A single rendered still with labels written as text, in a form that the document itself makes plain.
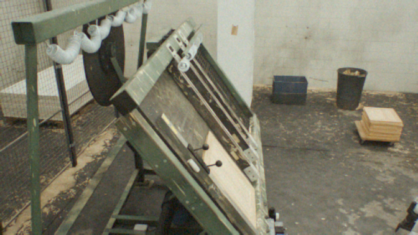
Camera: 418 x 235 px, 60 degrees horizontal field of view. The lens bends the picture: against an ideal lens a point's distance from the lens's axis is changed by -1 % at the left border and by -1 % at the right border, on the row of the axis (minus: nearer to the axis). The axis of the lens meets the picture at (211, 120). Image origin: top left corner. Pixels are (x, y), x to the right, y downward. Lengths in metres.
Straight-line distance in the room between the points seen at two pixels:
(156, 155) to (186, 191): 0.23
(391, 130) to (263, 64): 3.13
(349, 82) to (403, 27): 1.72
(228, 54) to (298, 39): 1.84
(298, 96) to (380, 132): 1.80
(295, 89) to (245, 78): 0.98
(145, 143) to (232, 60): 4.64
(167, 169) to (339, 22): 6.18
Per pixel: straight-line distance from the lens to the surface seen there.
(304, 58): 7.65
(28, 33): 1.82
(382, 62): 7.90
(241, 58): 6.22
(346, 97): 6.80
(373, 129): 5.55
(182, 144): 1.98
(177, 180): 1.80
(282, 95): 6.75
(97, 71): 2.52
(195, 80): 2.81
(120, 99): 1.67
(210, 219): 1.92
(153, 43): 3.13
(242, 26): 6.12
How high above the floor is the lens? 2.43
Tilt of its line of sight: 24 degrees down
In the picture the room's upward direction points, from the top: straight up
